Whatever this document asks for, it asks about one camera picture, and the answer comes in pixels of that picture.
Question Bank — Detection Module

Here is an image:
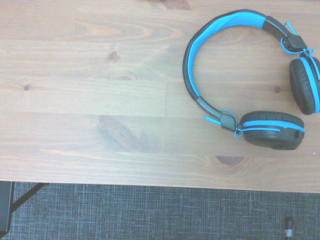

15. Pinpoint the black tripod leg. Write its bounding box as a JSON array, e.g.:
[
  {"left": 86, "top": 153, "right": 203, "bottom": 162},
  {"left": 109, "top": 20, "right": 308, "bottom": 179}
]
[{"left": 284, "top": 216, "right": 294, "bottom": 239}]

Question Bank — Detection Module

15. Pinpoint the black and blue headphone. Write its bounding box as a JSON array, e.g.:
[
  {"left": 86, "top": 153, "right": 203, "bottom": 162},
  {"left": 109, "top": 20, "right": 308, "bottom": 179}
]
[{"left": 182, "top": 9, "right": 320, "bottom": 151}]

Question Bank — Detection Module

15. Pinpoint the black table leg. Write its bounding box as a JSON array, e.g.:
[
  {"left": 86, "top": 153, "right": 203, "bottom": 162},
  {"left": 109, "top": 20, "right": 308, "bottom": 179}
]
[{"left": 0, "top": 181, "right": 15, "bottom": 234}]

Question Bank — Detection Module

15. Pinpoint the black diagonal table brace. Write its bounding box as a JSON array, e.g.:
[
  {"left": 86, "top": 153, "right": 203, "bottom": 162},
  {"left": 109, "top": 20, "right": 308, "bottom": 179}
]
[{"left": 10, "top": 182, "right": 48, "bottom": 211}]

